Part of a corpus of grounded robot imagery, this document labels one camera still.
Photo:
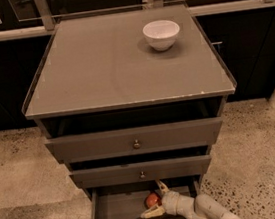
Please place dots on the white ceramic bowl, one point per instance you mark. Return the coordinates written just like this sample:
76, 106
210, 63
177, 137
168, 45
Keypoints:
161, 34

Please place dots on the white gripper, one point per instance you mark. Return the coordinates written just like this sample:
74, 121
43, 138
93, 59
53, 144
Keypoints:
171, 202

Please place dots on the brass middle drawer knob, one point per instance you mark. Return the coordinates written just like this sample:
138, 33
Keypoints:
142, 175

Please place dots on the red apple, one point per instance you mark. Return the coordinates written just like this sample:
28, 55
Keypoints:
153, 199

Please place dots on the grey drawer cabinet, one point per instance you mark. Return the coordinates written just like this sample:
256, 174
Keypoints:
100, 74

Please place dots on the grey middle drawer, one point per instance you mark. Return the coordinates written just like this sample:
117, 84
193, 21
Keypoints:
129, 173

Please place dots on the grey drawer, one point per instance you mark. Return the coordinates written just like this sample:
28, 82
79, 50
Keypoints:
124, 201
83, 147
129, 173

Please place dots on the brass drawer knob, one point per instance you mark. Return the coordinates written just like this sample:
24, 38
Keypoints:
137, 144
142, 175

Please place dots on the grey top drawer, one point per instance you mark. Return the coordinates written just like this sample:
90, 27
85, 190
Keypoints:
83, 147

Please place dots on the grey bottom drawer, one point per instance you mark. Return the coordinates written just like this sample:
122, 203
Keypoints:
124, 201

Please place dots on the brass top drawer knob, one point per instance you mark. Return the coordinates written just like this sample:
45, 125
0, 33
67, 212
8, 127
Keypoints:
137, 144

